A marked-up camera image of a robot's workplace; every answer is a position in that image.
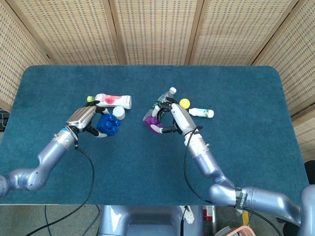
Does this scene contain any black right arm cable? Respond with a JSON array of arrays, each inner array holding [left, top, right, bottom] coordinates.
[[184, 126, 284, 236]]

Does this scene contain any lavender robot base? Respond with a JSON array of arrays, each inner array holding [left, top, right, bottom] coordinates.
[[97, 205, 205, 236]]

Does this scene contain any white metal bracket plate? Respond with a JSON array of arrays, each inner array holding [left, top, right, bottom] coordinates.
[[182, 206, 195, 225]]

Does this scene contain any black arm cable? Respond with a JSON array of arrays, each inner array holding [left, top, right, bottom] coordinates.
[[24, 145, 95, 236], [184, 126, 284, 236]]

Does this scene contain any small white bottle green print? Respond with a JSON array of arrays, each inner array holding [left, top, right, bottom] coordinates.
[[188, 107, 215, 118]]

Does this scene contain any blue floor cable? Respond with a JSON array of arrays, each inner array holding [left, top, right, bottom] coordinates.
[[43, 205, 53, 236]]

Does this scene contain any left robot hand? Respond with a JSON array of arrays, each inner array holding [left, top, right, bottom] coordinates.
[[65, 100, 110, 138]]

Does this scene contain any purple toy block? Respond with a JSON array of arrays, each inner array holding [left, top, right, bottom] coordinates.
[[144, 116, 164, 135]]

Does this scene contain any white bottle pink label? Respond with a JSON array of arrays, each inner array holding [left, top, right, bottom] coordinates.
[[86, 93, 133, 110]]

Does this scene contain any black electronic device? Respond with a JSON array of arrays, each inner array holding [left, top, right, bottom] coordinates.
[[0, 108, 9, 131]]

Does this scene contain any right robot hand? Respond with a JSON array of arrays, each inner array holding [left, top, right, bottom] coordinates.
[[151, 97, 204, 136]]

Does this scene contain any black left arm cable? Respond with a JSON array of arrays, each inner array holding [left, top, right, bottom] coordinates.
[[24, 145, 95, 236]]

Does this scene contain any black chair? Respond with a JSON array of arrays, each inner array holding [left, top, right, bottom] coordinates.
[[304, 161, 315, 187]]

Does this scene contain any black base cable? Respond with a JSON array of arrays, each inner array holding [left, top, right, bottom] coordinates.
[[179, 206, 189, 236]]

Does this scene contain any blue toy block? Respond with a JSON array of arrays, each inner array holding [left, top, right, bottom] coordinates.
[[95, 114, 121, 137]]

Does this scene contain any woven folding screen panel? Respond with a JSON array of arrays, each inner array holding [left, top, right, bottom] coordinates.
[[252, 0, 315, 118], [188, 0, 307, 66], [0, 0, 50, 113], [108, 0, 205, 66], [291, 114, 315, 162], [6, 0, 125, 66]]

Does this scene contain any white round jar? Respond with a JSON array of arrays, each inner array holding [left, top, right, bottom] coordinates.
[[112, 106, 126, 121]]

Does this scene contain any blue table mat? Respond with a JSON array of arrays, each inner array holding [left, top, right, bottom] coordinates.
[[0, 65, 310, 206]]

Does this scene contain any clear water bottle green label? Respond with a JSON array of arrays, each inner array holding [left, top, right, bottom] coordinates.
[[142, 87, 178, 122]]

